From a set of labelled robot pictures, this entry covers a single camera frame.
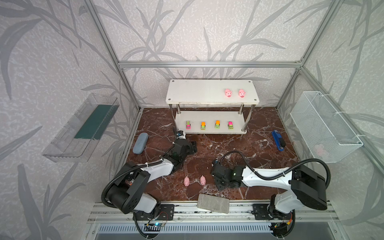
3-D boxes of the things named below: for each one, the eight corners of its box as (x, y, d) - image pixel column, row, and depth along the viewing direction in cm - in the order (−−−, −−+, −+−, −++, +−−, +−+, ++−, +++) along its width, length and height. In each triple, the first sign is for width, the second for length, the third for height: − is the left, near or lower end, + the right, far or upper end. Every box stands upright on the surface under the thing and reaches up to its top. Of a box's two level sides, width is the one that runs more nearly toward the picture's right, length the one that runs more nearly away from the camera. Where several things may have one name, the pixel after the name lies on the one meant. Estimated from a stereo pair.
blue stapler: (278, 151, 98) (281, 147, 95) (272, 133, 107) (274, 129, 104) (284, 151, 98) (287, 147, 95) (277, 133, 107) (280, 129, 104)
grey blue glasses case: (133, 154, 97) (131, 151, 94) (140, 134, 107) (138, 132, 104) (143, 154, 97) (142, 151, 94) (149, 134, 107) (147, 132, 104)
